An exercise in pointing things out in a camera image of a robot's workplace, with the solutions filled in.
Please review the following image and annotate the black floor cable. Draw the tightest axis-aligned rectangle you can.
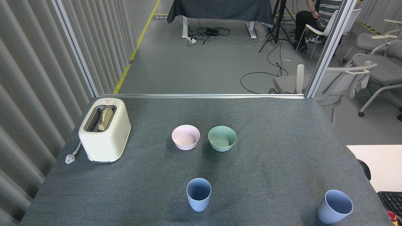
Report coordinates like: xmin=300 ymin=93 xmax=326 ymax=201
xmin=240 ymin=41 xmax=288 ymax=94

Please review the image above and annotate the grey office chair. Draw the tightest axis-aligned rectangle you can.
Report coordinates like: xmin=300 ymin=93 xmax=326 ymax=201
xmin=355 ymin=19 xmax=402 ymax=54
xmin=352 ymin=39 xmax=402 ymax=117
xmin=269 ymin=61 xmax=377 ymax=126

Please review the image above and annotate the table with dark cloth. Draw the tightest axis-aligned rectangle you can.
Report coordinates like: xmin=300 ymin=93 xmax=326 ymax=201
xmin=166 ymin=0 xmax=274 ymax=39

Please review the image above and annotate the cream toaster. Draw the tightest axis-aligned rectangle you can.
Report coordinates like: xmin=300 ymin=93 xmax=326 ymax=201
xmin=79 ymin=98 xmax=131 ymax=163

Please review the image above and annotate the red round object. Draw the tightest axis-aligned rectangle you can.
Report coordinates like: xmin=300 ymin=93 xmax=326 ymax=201
xmin=386 ymin=210 xmax=399 ymax=226

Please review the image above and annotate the green bowl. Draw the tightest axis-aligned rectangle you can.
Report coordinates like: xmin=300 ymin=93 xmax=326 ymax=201
xmin=208 ymin=126 xmax=237 ymax=152

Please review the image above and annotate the black rounded object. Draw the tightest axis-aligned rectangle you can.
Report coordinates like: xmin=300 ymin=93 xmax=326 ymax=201
xmin=357 ymin=159 xmax=371 ymax=181

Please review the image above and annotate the bread slice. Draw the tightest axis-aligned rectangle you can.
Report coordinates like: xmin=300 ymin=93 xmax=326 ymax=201
xmin=98 ymin=106 xmax=114 ymax=132

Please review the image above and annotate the silver frame post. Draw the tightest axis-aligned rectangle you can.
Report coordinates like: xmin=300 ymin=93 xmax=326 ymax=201
xmin=305 ymin=0 xmax=358 ymax=98
xmin=52 ymin=0 xmax=101 ymax=98

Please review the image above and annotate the black tripod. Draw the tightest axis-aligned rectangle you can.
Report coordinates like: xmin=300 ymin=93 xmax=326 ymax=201
xmin=258 ymin=0 xmax=297 ymax=53

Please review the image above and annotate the silver frame rail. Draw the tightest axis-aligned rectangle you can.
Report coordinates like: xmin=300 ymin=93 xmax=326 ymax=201
xmin=100 ymin=94 xmax=307 ymax=99

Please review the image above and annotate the white side table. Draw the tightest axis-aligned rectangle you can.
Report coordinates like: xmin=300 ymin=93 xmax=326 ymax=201
xmin=346 ymin=145 xmax=402 ymax=192

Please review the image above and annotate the pink bowl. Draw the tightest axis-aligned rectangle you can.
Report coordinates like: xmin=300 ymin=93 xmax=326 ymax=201
xmin=171 ymin=125 xmax=200 ymax=151

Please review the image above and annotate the seated person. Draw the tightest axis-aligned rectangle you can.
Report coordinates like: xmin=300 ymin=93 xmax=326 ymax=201
xmin=295 ymin=0 xmax=343 ymax=51

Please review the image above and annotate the blue plastic cup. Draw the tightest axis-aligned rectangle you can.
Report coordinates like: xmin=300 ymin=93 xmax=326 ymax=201
xmin=186 ymin=178 xmax=212 ymax=212
xmin=317 ymin=190 xmax=354 ymax=224

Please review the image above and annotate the white plastic chair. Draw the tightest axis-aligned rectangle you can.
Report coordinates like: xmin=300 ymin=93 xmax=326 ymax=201
xmin=295 ymin=9 xmax=361 ymax=70

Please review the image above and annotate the black keyboard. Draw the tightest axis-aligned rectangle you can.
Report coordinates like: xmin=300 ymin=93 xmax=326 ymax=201
xmin=378 ymin=191 xmax=402 ymax=217

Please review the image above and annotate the white toaster power cord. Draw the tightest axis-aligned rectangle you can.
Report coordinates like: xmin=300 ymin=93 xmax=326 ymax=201
xmin=65 ymin=141 xmax=83 ymax=164

